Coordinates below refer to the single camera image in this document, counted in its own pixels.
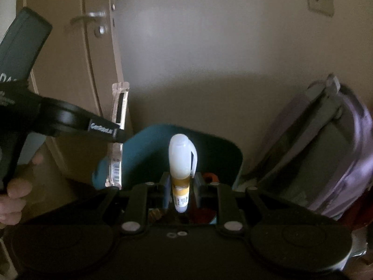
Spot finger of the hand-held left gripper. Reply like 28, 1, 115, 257
87, 115, 128, 144

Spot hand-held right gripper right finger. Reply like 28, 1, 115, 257
194, 172, 282, 235

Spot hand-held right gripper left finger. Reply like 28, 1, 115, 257
96, 172, 173, 235

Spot white capped tube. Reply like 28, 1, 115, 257
168, 133, 199, 213

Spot clear sachet strip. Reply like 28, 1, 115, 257
105, 82, 130, 189

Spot teal trash bin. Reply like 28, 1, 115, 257
93, 122, 244, 225

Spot person's left hand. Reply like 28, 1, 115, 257
0, 153, 44, 225

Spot beige door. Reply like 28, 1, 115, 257
16, 0, 131, 187

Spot lilac and grey backpack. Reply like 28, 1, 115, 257
242, 74, 373, 222

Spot orange bag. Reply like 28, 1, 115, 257
339, 201, 373, 231

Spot metal door handle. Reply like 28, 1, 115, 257
71, 11, 108, 37

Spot beige wall socket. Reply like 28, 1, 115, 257
305, 0, 334, 16

